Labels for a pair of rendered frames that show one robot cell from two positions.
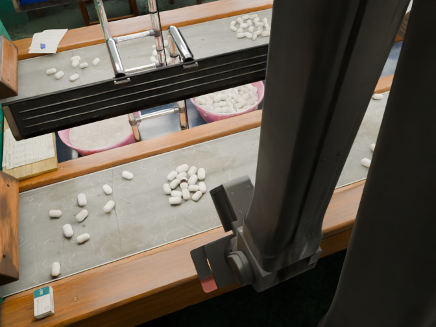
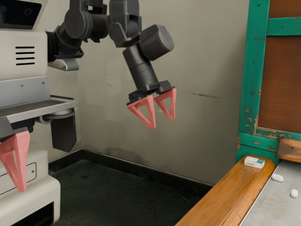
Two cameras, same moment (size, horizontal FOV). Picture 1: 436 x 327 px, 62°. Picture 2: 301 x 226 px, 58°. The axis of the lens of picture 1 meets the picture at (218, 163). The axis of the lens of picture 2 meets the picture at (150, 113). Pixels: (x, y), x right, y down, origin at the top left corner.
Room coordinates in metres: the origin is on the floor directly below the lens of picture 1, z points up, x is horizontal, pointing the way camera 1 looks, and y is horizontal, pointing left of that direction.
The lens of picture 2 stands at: (0.78, -0.42, 1.18)
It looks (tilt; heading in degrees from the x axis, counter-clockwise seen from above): 14 degrees down; 145
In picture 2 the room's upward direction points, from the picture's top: straight up
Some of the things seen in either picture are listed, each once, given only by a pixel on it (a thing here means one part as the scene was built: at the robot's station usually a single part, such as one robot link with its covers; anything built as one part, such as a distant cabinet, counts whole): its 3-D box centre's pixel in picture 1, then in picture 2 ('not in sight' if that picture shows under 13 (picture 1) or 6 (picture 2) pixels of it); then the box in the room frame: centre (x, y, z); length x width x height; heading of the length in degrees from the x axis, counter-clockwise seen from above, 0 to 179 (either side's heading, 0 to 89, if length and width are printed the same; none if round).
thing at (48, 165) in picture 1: (29, 136); not in sight; (0.79, 0.59, 0.77); 0.33 x 0.15 x 0.01; 18
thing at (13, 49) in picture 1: (5, 64); not in sight; (1.10, 0.74, 0.83); 0.30 x 0.06 x 0.07; 18
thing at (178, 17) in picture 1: (218, 26); not in sight; (1.57, -0.02, 0.67); 1.81 x 0.12 x 0.19; 108
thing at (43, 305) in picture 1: (43, 302); (254, 162); (0.28, 0.40, 0.77); 0.06 x 0.04 x 0.02; 18
